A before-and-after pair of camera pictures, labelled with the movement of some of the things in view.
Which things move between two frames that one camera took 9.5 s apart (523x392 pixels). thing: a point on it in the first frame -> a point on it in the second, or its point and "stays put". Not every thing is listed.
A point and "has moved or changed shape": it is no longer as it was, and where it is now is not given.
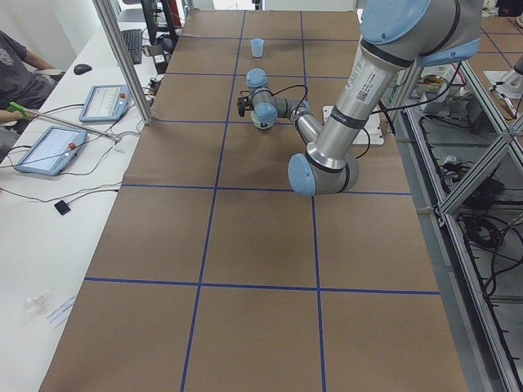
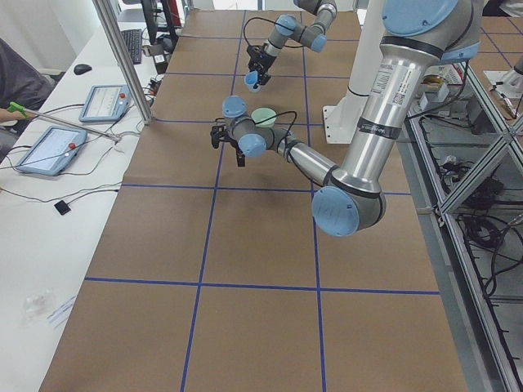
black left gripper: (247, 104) -> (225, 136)
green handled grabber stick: (30, 113) stays put
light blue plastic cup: (257, 44) has moved or changed shape
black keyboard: (134, 42) stays put
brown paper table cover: (212, 275) stays put
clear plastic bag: (37, 307) stays put
